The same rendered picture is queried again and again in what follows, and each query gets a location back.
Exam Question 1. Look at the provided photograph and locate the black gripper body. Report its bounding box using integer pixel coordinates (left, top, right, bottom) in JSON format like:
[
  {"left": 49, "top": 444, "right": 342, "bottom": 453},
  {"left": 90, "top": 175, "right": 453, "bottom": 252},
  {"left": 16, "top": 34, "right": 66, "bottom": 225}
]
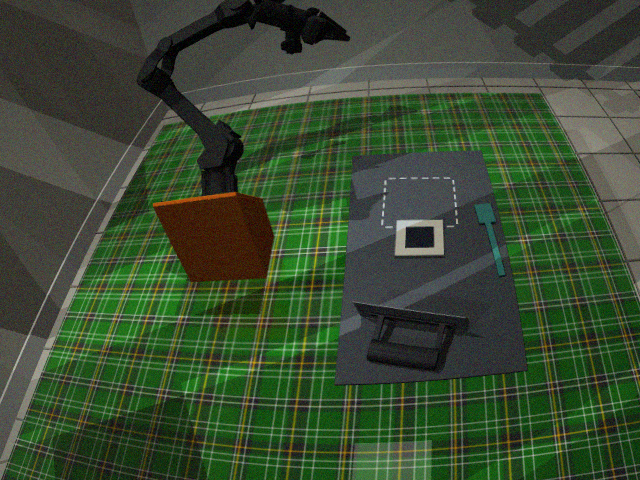
[{"left": 276, "top": 5, "right": 323, "bottom": 45}]

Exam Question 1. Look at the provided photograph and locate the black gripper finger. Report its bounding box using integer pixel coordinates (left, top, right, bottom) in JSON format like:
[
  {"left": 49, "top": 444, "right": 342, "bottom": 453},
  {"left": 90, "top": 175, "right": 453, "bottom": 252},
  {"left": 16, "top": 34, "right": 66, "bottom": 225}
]
[
  {"left": 315, "top": 18, "right": 350, "bottom": 44},
  {"left": 319, "top": 11, "right": 346, "bottom": 33}
]

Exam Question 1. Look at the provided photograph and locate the beige square tile with black centre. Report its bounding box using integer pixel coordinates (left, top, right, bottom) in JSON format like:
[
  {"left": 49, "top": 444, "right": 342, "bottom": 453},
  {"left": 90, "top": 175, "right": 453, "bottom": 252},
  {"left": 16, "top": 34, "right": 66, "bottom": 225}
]
[{"left": 395, "top": 220, "right": 444, "bottom": 258}]

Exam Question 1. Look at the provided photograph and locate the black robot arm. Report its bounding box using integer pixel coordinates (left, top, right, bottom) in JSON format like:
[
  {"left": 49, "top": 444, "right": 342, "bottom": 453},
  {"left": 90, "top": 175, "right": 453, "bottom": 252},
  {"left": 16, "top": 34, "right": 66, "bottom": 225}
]
[{"left": 136, "top": 0, "right": 302, "bottom": 196}]

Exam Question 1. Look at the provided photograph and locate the teal small trowel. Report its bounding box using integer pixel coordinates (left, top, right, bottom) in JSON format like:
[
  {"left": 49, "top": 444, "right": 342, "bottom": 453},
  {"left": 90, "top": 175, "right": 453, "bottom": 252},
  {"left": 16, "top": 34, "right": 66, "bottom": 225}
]
[{"left": 474, "top": 203, "right": 506, "bottom": 277}]

